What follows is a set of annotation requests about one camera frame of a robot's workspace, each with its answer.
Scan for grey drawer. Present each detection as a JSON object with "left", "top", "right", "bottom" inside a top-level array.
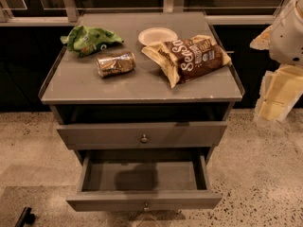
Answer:
[
  {"left": 57, "top": 121, "right": 227, "bottom": 150},
  {"left": 67, "top": 148, "right": 222, "bottom": 211}
]

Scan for grey top drawer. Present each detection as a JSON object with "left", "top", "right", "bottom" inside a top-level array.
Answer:
[{"left": 57, "top": 121, "right": 227, "bottom": 150}]

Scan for brown and yellow snack bag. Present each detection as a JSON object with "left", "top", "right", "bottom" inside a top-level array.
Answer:
[{"left": 142, "top": 35, "right": 232, "bottom": 88}]

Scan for green crumpled chip bag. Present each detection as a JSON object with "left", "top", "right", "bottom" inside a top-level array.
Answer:
[{"left": 60, "top": 26, "right": 123, "bottom": 58}]

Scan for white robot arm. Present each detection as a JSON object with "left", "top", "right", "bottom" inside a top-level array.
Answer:
[{"left": 250, "top": 0, "right": 303, "bottom": 124}]

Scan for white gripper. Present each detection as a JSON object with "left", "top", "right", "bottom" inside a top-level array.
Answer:
[{"left": 250, "top": 3, "right": 303, "bottom": 127}]

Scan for crushed metallic soda can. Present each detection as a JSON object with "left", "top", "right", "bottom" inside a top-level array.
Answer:
[{"left": 97, "top": 52, "right": 135, "bottom": 79}]

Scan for grey drawer cabinet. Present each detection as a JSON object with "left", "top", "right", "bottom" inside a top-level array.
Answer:
[{"left": 38, "top": 11, "right": 245, "bottom": 163}]

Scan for metal window railing frame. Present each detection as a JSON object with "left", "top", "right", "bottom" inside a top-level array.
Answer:
[{"left": 0, "top": 0, "right": 290, "bottom": 26}]

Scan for black object on floor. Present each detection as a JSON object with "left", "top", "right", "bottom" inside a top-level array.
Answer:
[{"left": 15, "top": 207, "right": 36, "bottom": 227}]

